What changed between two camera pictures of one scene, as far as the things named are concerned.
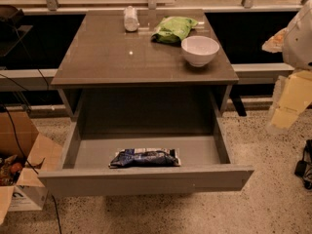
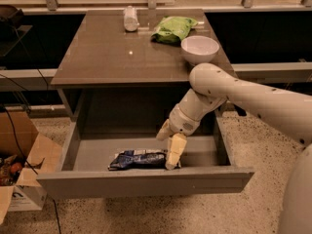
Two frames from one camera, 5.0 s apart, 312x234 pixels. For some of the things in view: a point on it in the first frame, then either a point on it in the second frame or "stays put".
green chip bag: x=173 y=29 stays put
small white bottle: x=131 y=19 stays put
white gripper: x=299 y=44 → x=180 y=122
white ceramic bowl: x=199 y=51 stays put
